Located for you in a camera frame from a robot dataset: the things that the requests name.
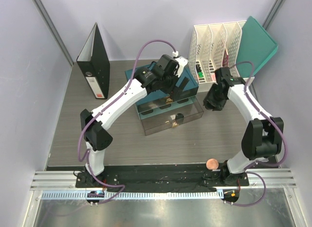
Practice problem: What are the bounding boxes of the teal makeup drawer organizer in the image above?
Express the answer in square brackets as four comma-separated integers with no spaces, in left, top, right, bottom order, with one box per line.
[135,66,203,136]

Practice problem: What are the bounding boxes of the white slotted cable duct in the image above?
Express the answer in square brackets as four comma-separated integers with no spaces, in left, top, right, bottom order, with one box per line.
[41,189,224,200]

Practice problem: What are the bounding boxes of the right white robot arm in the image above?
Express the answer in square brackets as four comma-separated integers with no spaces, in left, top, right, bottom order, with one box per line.
[203,67,284,186]

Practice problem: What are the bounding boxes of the white mesh file organizer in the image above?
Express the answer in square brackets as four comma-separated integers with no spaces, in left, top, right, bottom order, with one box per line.
[188,21,245,92]

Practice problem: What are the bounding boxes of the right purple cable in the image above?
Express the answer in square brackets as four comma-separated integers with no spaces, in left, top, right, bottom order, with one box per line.
[228,61,291,207]

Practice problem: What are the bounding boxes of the dark red booklet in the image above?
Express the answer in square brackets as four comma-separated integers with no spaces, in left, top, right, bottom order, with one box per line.
[222,48,229,67]

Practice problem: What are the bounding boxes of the green black marker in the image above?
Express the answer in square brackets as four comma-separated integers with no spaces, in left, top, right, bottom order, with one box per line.
[195,64,204,79]

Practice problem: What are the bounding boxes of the black lever arch binder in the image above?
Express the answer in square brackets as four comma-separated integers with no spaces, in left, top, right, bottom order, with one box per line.
[76,23,110,99]

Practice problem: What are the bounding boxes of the pink sticky notes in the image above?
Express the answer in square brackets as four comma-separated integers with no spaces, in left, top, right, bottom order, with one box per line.
[211,73,216,82]

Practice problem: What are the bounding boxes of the teal folder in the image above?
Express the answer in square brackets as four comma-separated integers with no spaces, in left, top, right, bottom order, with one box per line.
[236,16,278,75]

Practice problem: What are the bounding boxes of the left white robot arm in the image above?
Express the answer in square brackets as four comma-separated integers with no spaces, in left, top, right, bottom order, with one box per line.
[79,55,189,187]

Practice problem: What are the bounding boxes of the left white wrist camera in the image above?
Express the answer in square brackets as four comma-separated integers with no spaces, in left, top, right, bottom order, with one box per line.
[172,51,188,77]

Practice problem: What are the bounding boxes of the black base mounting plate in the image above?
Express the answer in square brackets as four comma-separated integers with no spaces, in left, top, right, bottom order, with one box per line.
[75,164,249,193]

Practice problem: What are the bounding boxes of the orange round powder puff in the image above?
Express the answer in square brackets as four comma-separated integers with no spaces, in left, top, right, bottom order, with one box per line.
[206,158,219,170]

